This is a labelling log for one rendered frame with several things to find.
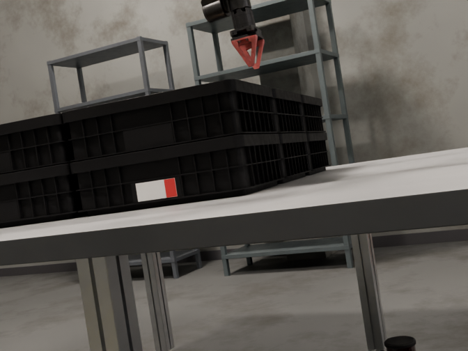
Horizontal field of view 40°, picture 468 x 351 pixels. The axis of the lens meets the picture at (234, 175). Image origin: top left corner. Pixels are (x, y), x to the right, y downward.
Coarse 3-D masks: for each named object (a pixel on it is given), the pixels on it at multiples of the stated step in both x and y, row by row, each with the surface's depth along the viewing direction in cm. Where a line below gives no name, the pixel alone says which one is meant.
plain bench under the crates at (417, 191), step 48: (288, 192) 115; (336, 192) 96; (384, 192) 83; (432, 192) 73; (0, 240) 104; (48, 240) 99; (96, 240) 95; (144, 240) 91; (192, 240) 87; (240, 240) 84; (96, 288) 103; (96, 336) 102; (384, 336) 233
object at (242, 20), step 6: (234, 12) 169; (240, 12) 168; (246, 12) 168; (252, 12) 170; (234, 18) 169; (240, 18) 168; (246, 18) 168; (252, 18) 169; (234, 24) 170; (240, 24) 168; (246, 24) 168; (252, 24) 165; (234, 30) 167; (240, 30) 166; (246, 30) 168; (252, 30) 166
